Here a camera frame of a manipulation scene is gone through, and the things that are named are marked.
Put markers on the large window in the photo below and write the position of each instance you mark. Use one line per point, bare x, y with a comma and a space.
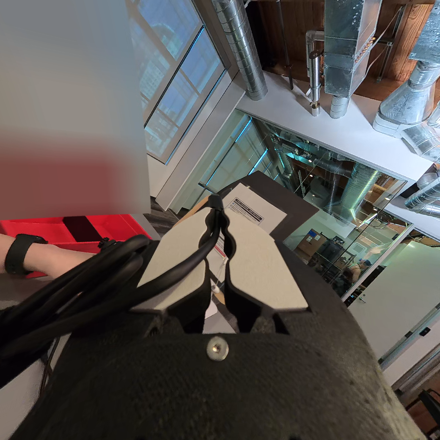
182, 79

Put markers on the white labelled box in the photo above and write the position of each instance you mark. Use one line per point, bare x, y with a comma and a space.
295, 209

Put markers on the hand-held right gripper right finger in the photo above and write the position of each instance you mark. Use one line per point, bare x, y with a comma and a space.
264, 275

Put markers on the rectangular metal duct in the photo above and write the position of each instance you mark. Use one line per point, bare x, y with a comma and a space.
347, 44

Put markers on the cardboard box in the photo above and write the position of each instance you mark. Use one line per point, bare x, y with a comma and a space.
311, 245

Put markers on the person's left forearm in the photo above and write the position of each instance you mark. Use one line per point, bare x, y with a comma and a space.
58, 259

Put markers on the black wristwatch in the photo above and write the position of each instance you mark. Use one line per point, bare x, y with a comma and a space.
15, 254

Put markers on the wide flared metal duct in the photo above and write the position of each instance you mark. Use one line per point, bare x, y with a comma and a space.
409, 99

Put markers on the glass partition wall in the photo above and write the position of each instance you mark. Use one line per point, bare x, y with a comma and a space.
319, 178

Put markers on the thin silver insulated pipe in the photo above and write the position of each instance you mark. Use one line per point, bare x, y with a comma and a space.
314, 79

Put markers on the round spiral metal duct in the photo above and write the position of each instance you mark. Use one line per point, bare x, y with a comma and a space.
242, 44

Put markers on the red plastic bin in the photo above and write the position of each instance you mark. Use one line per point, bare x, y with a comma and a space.
41, 228

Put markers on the thin black ceiling pipe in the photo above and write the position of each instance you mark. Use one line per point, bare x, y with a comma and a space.
284, 44

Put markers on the white door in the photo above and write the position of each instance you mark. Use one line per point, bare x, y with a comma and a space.
395, 292

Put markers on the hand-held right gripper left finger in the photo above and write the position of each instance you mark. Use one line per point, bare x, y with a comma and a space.
172, 271

